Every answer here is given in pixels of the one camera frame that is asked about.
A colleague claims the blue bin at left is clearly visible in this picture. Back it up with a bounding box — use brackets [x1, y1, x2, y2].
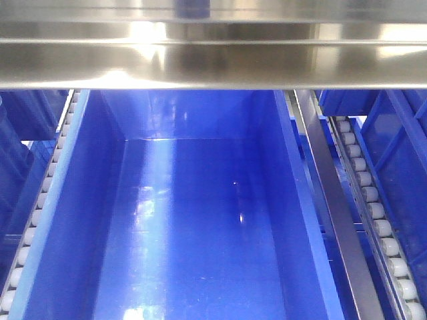
[0, 89, 69, 287]

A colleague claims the steel shelf beam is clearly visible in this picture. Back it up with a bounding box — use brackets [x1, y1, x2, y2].
[1, 1, 426, 89]

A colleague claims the left roller track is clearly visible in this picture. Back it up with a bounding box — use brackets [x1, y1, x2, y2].
[1, 89, 81, 319]

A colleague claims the roller track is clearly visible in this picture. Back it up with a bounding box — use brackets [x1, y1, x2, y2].
[1, 89, 81, 319]
[286, 89, 427, 320]

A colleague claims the right roller track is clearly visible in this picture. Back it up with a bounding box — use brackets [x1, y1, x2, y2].
[286, 89, 427, 320]

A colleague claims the blue bin at right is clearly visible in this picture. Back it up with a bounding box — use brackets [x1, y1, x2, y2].
[316, 89, 426, 295]

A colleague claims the large blue shelf bin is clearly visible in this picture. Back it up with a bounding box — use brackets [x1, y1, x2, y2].
[7, 90, 344, 319]

